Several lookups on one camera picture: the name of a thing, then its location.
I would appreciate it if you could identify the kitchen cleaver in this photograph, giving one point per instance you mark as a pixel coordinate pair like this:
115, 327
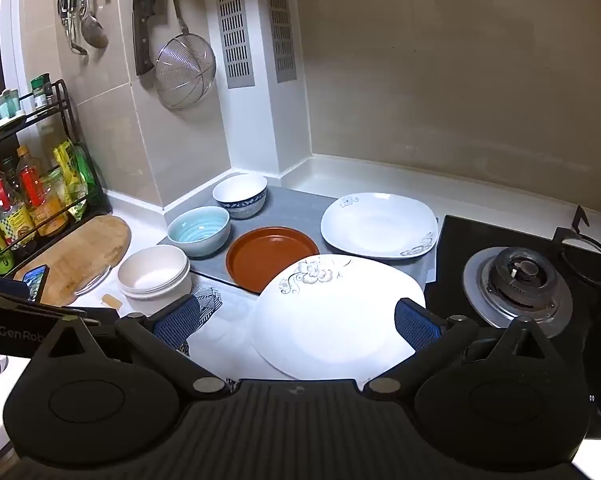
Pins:
143, 20

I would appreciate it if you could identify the black glass gas stove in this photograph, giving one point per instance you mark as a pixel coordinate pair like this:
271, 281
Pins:
460, 245

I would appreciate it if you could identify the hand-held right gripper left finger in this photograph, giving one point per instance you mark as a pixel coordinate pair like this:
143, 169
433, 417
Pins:
178, 317

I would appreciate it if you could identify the metal hanging utensil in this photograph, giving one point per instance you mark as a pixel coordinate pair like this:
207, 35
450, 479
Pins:
73, 20

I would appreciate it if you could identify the light blue ribbed bowl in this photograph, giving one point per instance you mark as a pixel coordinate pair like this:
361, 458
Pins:
198, 230

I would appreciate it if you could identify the square white floral plate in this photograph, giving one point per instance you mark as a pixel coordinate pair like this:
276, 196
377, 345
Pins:
375, 225

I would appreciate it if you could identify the red cap sauce bottle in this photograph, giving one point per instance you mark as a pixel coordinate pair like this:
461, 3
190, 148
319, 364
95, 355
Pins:
8, 205

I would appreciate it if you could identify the green cap seasoning bottle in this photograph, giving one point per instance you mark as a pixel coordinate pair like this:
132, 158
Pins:
40, 91

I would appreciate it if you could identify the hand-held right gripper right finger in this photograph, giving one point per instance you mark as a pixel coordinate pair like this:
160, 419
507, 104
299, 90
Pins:
415, 327

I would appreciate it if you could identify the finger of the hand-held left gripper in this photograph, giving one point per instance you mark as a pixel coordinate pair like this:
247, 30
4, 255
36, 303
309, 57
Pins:
35, 282
55, 310

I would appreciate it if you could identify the green seasoning packet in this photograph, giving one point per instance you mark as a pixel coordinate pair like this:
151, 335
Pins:
86, 172

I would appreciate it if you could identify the metal ladle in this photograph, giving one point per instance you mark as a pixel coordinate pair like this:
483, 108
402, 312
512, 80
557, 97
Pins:
94, 30

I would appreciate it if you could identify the amber glass jar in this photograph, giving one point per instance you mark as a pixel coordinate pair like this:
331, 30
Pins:
58, 187

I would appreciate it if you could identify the grey vent grille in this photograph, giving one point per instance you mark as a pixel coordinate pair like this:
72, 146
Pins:
234, 30
280, 25

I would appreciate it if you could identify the black pot support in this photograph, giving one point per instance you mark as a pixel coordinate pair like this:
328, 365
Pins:
585, 242

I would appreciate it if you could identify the wooden cutting board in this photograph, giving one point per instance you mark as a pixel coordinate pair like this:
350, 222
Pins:
80, 250

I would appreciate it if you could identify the gas burner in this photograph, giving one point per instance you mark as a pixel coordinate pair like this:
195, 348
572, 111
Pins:
525, 280

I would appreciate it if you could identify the orange oil bottle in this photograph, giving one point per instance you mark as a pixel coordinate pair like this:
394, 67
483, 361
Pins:
35, 195

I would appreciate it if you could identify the small tan block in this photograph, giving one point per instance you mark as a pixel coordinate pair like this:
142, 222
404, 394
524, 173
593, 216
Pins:
111, 301

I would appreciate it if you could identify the brown round plate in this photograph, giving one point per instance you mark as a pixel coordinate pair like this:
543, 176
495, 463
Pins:
265, 260

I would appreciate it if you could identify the yellow seasoning packet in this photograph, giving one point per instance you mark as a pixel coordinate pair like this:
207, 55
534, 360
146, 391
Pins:
69, 172

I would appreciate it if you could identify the white bowl with blue pattern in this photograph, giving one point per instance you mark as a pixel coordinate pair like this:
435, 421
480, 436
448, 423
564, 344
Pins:
240, 192

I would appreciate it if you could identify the grey drying mat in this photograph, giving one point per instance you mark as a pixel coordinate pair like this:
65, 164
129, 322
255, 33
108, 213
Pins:
290, 210

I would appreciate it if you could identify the pale green seasoning jar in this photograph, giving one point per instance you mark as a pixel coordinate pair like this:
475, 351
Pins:
6, 104

